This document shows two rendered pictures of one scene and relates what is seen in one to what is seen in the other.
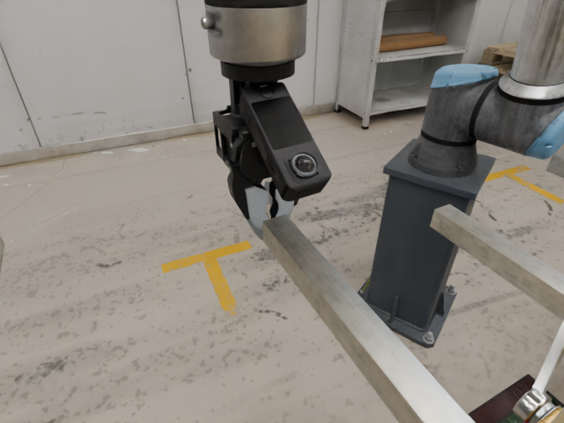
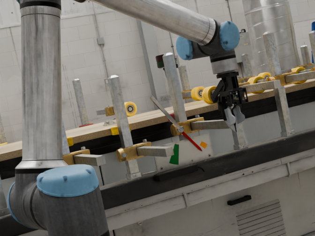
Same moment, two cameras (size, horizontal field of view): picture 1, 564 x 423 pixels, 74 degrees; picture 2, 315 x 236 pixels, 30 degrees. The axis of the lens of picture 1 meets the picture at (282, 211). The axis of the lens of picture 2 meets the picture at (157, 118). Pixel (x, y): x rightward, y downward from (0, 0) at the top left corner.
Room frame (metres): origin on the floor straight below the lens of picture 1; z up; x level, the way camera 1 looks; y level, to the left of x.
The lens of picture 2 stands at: (2.46, -0.15, 1.03)
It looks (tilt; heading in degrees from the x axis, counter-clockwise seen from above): 3 degrees down; 183
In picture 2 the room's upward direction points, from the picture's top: 12 degrees counter-clockwise
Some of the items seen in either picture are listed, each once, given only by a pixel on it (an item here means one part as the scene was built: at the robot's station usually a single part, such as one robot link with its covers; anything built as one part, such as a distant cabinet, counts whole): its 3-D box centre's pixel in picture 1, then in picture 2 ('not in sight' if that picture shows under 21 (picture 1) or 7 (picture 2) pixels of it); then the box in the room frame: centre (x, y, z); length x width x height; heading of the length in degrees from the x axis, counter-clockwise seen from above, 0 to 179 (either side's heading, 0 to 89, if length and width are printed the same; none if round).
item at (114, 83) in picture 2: not in sight; (125, 136); (0.21, -0.39, 0.87); 0.03 x 0.03 x 0.48; 27
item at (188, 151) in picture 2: not in sight; (183, 152); (0.13, -0.18, 0.75); 0.26 x 0.01 x 0.10; 117
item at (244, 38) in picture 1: (253, 33); (225, 66); (0.37, 0.03, 1.05); 0.10 x 0.09 x 0.05; 117
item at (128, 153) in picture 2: not in sight; (134, 151); (0.20, -0.37, 0.80); 0.13 x 0.06 x 0.05; 117
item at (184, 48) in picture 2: not in sight; (197, 44); (0.45, -0.06, 1.14); 0.12 x 0.12 x 0.09; 39
